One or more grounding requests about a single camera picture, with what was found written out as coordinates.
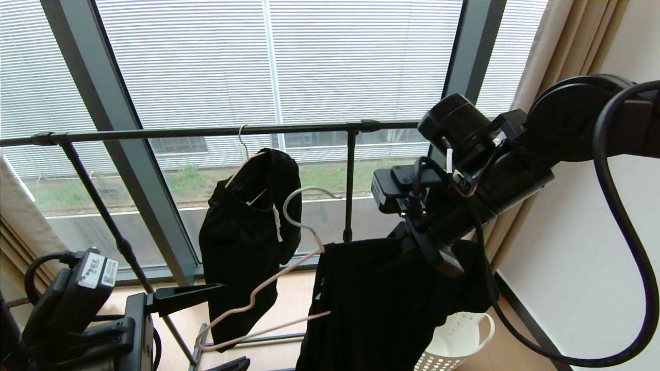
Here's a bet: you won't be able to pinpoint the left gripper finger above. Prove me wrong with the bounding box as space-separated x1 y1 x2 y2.
206 357 252 371
147 283 226 317

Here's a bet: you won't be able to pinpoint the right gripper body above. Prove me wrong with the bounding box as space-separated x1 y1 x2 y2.
397 154 556 280

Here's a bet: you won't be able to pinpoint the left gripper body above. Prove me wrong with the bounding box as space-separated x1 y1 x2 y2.
26 293 155 371

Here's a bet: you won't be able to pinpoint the black shorts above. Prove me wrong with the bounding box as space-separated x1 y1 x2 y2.
199 148 303 353

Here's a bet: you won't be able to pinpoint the pink clothes hanger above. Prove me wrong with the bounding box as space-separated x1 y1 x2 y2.
225 125 269 207
195 187 343 352

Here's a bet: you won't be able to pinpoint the black garment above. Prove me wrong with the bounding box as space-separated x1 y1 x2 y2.
296 236 500 371

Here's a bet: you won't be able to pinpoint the white laundry basket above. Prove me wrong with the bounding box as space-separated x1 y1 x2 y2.
414 312 496 371

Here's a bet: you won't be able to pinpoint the black clothes rack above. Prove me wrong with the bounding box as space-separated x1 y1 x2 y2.
0 120 421 371

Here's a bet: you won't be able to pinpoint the beige curtain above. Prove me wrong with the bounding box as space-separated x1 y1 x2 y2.
474 0 632 268
0 155 70 281

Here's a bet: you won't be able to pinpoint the window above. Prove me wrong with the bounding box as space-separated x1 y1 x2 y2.
0 0 550 284

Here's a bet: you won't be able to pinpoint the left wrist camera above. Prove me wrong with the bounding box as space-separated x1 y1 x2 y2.
23 247 120 343

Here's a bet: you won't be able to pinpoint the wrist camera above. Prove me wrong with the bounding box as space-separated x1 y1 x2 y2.
23 247 120 343
370 164 449 214

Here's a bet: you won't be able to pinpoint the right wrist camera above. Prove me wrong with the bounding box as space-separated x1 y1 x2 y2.
370 164 449 214

